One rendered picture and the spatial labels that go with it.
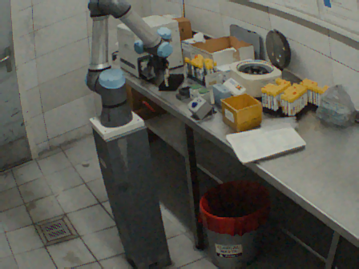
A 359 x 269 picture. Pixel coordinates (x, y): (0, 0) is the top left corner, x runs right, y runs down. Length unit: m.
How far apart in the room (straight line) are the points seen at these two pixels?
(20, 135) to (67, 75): 0.68
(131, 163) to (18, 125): 1.87
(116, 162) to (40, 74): 1.85
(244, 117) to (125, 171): 0.58
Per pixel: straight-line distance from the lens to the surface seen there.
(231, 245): 2.53
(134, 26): 2.23
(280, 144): 2.04
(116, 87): 2.22
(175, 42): 2.87
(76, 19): 3.97
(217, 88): 2.34
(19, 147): 4.09
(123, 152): 2.30
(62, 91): 4.10
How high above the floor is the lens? 1.89
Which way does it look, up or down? 28 degrees down
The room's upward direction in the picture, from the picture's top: 7 degrees counter-clockwise
